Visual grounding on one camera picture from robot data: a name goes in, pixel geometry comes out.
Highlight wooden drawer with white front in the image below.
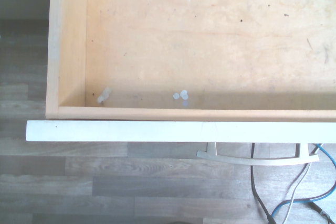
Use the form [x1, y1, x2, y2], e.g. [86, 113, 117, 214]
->
[25, 0, 336, 144]

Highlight crumpled white paper scrap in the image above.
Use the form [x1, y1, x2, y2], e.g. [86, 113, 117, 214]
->
[97, 87, 113, 104]

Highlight silver curved drawer handle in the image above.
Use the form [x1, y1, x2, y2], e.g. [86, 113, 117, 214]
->
[196, 142, 320, 167]

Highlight thin black floor cable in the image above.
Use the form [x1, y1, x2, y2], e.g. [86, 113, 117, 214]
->
[250, 143, 277, 224]

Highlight grey floor cable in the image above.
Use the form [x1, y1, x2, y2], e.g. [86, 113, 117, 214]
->
[284, 161, 313, 221]

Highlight blue floor cable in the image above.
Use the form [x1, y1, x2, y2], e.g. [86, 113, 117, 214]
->
[271, 143, 336, 221]

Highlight thick black cable with plug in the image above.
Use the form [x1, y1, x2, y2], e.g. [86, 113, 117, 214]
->
[309, 201, 336, 223]

